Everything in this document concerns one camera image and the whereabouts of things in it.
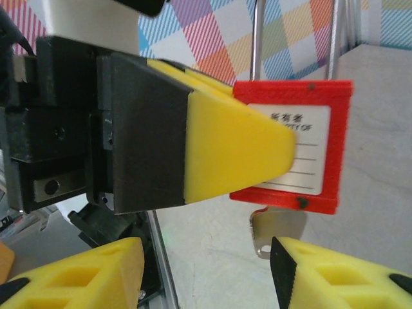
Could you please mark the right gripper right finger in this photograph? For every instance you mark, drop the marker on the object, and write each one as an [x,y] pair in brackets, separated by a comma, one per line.
[347,280]

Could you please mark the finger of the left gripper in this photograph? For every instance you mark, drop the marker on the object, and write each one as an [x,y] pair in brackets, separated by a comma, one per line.
[206,82]
[193,145]

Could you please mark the orange plastic container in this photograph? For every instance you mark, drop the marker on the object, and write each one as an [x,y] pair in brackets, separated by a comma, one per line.
[4,260]

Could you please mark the aluminium mounting rail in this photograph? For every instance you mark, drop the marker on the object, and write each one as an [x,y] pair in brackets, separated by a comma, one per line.
[162,264]

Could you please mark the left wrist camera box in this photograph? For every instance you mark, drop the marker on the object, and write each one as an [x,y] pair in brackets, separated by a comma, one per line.
[93,25]

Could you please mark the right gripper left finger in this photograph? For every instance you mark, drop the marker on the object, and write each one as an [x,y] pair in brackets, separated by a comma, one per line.
[80,277]

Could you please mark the red padlock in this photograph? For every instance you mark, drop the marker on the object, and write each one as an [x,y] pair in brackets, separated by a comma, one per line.
[336,145]

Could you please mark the aluminium frame post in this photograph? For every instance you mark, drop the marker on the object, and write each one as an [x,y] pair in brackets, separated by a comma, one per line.
[351,22]

